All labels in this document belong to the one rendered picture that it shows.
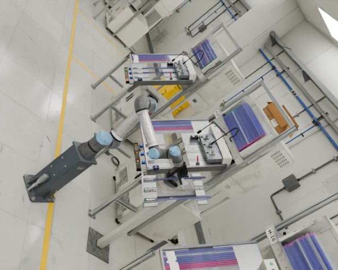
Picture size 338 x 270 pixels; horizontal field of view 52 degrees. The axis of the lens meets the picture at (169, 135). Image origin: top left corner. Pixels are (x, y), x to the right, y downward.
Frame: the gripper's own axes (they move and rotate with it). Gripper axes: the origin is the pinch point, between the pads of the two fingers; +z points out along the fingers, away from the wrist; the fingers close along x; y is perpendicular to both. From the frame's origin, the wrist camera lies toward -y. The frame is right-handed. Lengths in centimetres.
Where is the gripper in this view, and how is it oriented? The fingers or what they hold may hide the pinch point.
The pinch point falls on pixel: (181, 184)
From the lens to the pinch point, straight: 268.6
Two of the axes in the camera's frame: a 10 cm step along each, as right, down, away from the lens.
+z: 2.3, 7.8, 5.8
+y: 9.7, -2.4, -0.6
